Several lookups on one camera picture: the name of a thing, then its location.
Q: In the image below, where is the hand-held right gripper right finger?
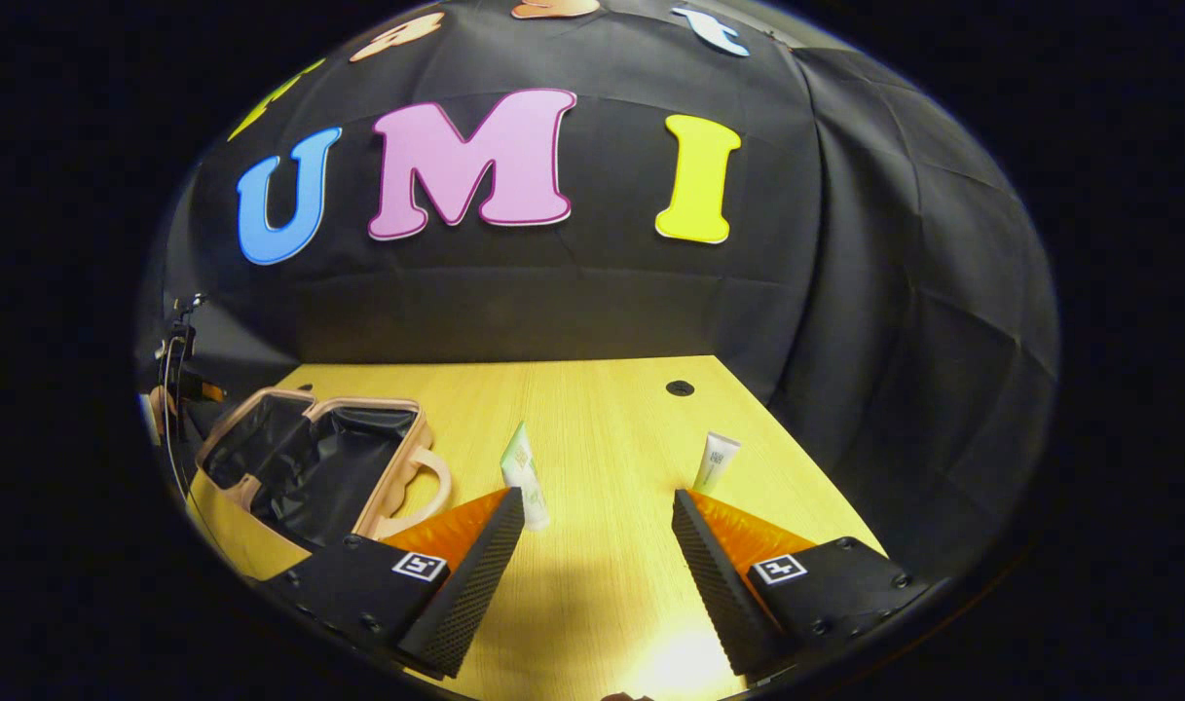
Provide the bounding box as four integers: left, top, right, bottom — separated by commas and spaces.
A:
672, 489, 930, 679

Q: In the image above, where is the pink scalloped suitcase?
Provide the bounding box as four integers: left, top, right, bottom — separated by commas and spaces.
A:
193, 387, 454, 582

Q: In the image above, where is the black backdrop cloth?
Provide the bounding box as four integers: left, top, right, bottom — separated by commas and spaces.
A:
134, 0, 1060, 585

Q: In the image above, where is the white skin care tube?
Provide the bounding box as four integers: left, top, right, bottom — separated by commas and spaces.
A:
692, 432, 742, 496

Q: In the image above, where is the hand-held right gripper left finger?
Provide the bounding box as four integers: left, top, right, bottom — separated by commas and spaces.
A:
261, 487, 526, 681

